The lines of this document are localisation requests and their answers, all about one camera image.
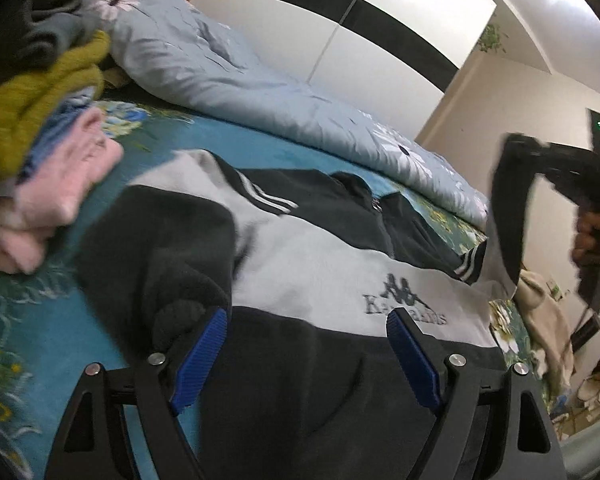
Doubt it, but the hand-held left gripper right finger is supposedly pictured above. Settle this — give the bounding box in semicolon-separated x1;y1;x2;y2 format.
386;308;568;480

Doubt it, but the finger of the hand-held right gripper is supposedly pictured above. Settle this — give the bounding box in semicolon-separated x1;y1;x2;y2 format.
501;132;551;171

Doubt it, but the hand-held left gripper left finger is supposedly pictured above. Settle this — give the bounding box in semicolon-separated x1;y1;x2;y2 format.
44;307;229;480

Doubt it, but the beige fuzzy sweater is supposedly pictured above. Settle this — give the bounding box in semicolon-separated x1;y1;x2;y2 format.
515;270;576;391

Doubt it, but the black and grey jacket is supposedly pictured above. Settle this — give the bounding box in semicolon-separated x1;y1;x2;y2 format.
75;135;536;480

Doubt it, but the dark grey green garment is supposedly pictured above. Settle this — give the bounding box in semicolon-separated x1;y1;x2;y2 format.
0;0;113;96

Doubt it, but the person's right hand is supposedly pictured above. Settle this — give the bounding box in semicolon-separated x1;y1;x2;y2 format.
571;209;600;267

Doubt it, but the black device with green light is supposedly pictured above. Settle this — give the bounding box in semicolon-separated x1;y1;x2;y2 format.
586;107;600;153

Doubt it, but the green hanging plant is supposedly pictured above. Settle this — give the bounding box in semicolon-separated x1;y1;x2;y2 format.
475;22;508;56

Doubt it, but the white wardrobe with black stripe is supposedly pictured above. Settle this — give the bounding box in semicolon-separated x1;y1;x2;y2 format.
187;0;498;146

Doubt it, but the green floral blanket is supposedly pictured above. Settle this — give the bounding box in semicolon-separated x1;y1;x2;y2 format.
0;85;546;480

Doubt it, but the pink fuzzy sweater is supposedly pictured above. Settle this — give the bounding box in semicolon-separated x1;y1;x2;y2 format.
0;107;126;276

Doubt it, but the blue folded garment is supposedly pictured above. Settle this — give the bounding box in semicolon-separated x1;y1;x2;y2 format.
17;87;106;176

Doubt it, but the light blue floral quilt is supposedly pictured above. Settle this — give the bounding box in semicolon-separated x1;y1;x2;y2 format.
80;0;491;231

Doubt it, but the olive yellow sweater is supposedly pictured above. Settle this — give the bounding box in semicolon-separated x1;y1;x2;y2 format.
0;30;112;181

